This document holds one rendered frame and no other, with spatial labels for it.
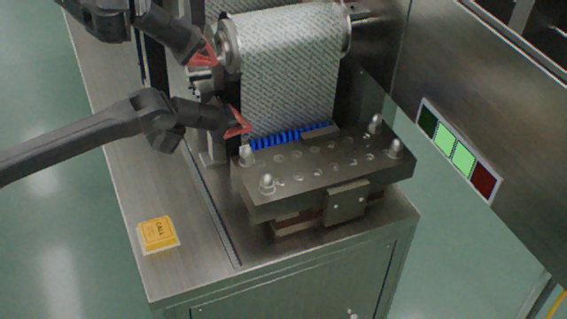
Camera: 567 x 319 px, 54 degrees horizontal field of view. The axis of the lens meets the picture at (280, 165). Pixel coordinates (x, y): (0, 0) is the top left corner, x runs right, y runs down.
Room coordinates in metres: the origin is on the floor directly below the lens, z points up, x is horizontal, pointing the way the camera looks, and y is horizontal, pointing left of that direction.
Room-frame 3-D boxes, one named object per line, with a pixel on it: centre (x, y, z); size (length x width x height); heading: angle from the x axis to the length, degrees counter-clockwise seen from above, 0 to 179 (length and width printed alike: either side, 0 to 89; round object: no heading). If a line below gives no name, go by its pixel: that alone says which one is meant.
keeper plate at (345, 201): (0.86, -0.15, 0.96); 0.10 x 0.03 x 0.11; 115
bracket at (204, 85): (1.04, 0.18, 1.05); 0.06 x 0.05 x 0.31; 115
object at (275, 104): (1.03, -0.01, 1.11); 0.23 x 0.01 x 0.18; 115
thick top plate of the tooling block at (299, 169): (0.94, -0.10, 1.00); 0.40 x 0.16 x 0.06; 115
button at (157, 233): (0.78, 0.27, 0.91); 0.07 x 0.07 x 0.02; 25
